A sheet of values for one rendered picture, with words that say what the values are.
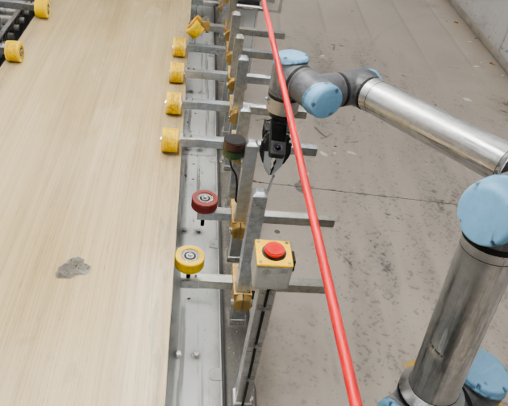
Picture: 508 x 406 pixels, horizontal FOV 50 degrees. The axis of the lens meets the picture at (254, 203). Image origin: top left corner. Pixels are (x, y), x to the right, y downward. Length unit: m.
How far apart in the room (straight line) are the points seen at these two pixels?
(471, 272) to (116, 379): 0.75
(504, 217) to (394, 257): 2.06
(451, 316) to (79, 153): 1.22
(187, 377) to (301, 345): 1.00
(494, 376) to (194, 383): 0.76
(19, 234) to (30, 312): 0.27
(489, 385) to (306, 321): 1.25
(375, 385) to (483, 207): 1.55
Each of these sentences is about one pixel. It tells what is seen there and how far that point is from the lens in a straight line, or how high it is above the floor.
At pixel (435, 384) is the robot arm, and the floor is 0.96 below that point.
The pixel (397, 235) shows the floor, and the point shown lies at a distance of 3.20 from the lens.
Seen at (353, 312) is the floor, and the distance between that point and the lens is 2.69.
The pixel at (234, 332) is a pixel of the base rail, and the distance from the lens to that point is 1.59.
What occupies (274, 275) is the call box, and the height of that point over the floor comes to 1.19.
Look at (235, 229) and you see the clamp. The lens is 1.64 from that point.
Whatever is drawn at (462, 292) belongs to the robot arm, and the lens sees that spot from 1.14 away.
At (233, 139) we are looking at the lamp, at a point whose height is 1.15.
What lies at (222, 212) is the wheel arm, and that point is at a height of 0.86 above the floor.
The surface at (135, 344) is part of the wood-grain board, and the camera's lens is 1.30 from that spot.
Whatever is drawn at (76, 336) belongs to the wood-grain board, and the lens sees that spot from 1.32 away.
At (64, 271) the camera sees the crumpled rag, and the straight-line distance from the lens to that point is 1.45.
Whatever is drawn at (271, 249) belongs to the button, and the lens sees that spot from 1.05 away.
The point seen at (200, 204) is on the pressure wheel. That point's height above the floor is 0.91.
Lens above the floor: 1.94
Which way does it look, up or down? 38 degrees down
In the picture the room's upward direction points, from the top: 10 degrees clockwise
